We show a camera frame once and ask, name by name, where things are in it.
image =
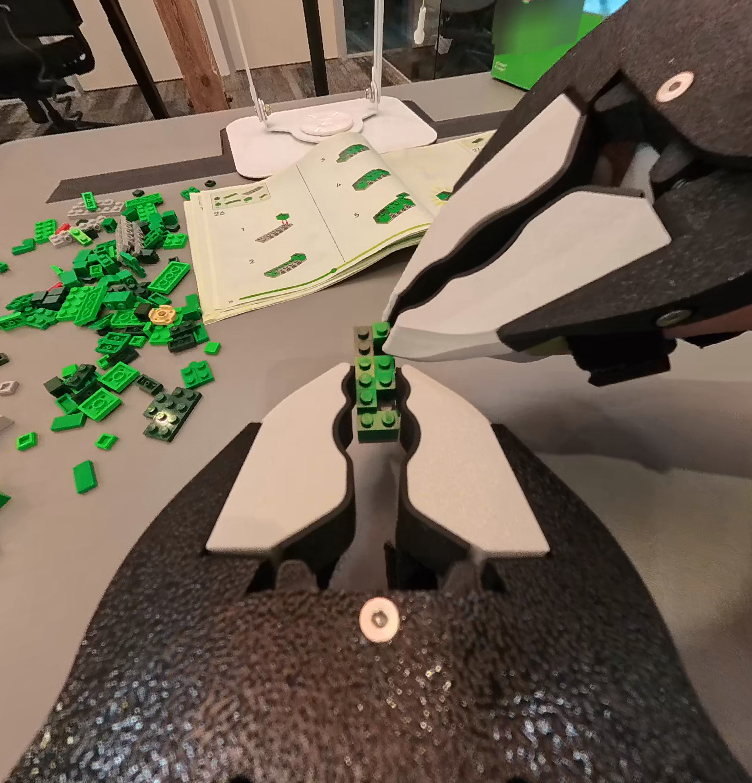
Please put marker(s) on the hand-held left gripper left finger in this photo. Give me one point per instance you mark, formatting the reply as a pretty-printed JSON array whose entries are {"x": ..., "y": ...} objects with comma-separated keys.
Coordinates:
[{"x": 290, "y": 465}]

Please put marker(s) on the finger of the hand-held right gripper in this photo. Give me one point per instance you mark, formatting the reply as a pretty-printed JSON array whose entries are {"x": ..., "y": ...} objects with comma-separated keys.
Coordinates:
[
  {"x": 565, "y": 251},
  {"x": 523, "y": 165}
]

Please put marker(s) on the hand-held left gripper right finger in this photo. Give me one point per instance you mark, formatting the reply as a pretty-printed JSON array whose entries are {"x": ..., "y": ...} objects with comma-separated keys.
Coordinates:
[{"x": 468, "y": 477}]

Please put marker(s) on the green toy brick assembly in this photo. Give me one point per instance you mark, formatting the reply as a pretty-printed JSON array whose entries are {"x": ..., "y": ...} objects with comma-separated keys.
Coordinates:
[{"x": 376, "y": 397}]

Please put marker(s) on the small green toy brick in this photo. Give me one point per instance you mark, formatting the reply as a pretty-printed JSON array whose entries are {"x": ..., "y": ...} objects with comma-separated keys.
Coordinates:
[{"x": 381, "y": 331}]

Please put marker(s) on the grey desk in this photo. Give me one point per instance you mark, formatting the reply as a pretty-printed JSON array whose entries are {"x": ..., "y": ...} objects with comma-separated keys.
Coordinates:
[{"x": 627, "y": 520}]

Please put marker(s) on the white desk lamp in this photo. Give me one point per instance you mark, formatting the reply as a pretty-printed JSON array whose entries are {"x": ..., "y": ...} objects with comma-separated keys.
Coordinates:
[{"x": 333, "y": 131}]

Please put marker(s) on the person's right hand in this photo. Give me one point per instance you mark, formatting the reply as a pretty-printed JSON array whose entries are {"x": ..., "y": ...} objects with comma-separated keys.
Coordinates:
[{"x": 724, "y": 324}]

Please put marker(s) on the green toy box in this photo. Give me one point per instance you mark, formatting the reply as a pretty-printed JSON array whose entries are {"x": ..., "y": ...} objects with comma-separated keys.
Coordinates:
[{"x": 535, "y": 49}]

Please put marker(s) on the green flat toy tile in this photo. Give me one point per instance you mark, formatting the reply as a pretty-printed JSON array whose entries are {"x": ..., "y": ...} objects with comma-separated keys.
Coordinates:
[{"x": 85, "y": 477}]

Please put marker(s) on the open instruction booklet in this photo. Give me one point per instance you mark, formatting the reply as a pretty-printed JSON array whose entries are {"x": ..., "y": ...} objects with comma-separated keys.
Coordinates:
[{"x": 290, "y": 232}]

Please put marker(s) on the black table pole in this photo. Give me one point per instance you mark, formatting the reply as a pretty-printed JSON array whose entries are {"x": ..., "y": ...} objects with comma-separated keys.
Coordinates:
[{"x": 315, "y": 46}]

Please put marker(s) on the pile of green toy bricks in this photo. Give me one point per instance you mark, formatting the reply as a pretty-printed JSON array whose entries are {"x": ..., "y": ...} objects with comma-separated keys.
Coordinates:
[{"x": 107, "y": 293}]

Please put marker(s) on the wooden table with black legs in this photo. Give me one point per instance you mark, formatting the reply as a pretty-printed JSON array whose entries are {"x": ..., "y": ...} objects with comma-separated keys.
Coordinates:
[{"x": 131, "y": 55}]

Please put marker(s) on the black office chair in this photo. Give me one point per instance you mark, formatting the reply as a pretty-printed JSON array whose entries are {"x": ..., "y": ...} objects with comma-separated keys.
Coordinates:
[{"x": 33, "y": 55}]

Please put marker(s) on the wooden post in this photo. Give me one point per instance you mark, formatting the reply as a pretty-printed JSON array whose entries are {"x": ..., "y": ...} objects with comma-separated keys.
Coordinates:
[{"x": 189, "y": 55}]

